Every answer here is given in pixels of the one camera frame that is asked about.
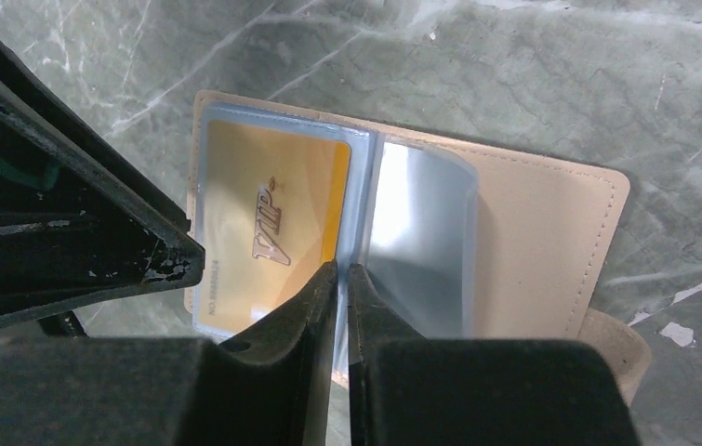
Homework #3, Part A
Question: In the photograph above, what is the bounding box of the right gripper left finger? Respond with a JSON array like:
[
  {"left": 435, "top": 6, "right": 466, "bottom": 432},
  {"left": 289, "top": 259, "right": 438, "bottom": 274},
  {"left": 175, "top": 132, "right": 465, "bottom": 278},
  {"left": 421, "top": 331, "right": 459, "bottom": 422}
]
[{"left": 0, "top": 262, "right": 338, "bottom": 445}]

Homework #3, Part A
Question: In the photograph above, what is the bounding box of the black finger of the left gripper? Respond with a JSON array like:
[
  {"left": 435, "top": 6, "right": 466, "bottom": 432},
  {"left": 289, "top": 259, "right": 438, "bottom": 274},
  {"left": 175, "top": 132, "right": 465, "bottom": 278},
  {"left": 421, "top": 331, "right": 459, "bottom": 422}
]
[{"left": 0, "top": 41, "right": 205, "bottom": 329}]

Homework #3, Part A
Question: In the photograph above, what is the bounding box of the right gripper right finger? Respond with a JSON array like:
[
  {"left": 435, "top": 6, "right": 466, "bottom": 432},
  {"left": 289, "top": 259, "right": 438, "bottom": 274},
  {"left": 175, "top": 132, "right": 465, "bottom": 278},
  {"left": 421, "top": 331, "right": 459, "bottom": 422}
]
[{"left": 347, "top": 264, "right": 639, "bottom": 445}]

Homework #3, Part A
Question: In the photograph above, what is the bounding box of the tan leather card holder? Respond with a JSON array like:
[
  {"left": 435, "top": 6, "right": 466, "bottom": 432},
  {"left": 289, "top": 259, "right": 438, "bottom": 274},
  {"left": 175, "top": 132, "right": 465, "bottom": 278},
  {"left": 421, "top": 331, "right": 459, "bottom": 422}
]
[{"left": 187, "top": 91, "right": 651, "bottom": 402}]

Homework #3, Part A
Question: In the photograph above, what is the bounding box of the gold VIP card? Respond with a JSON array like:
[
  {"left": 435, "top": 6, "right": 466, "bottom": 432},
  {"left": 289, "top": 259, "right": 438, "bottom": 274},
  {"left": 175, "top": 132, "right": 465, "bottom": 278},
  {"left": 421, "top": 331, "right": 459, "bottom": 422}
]
[{"left": 193, "top": 120, "right": 351, "bottom": 337}]

